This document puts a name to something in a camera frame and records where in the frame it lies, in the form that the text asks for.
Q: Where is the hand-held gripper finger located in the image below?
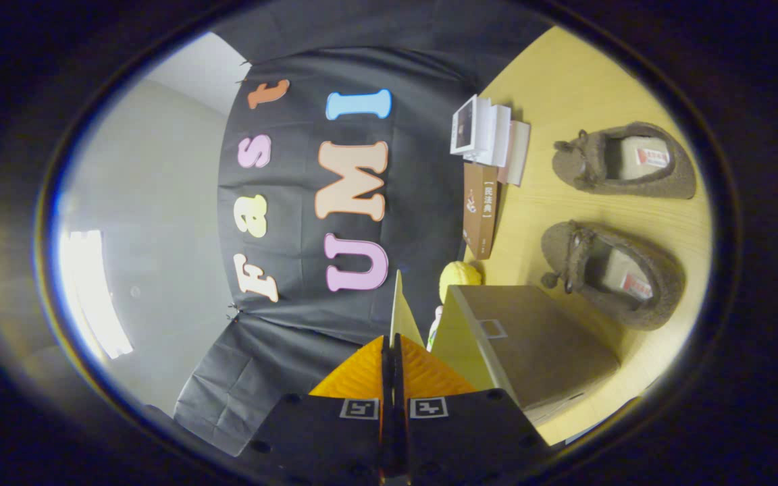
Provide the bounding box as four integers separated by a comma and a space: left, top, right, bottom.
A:
237, 335, 396, 486
394, 333, 552, 486

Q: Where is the beige fabric storage box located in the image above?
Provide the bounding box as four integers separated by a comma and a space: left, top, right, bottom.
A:
389, 269, 623, 427

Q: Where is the brown fuzzy shoe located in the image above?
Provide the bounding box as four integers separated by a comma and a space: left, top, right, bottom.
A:
551, 121, 697, 200
540, 220, 687, 331

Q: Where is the pink and green plush toy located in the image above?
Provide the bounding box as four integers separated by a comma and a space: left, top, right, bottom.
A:
427, 305, 444, 352

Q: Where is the yellow plush toy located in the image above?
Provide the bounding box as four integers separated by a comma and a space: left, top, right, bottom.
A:
438, 261, 483, 304

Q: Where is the brown hardcover book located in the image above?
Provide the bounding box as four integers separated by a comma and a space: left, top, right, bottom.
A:
462, 162, 500, 261

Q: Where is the black backdrop cloth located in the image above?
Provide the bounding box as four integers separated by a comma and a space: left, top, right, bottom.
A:
173, 0, 552, 456

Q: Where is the pale pink book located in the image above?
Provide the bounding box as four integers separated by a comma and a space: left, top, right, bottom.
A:
497, 120, 531, 187

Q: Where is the white book with portrait cover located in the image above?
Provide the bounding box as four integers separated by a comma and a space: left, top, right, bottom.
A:
450, 94, 491, 157

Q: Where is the plain white book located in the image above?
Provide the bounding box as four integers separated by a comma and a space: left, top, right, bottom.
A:
473, 101, 513, 168

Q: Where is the ceiling light panel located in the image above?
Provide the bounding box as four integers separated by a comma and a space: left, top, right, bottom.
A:
58, 229, 134, 360

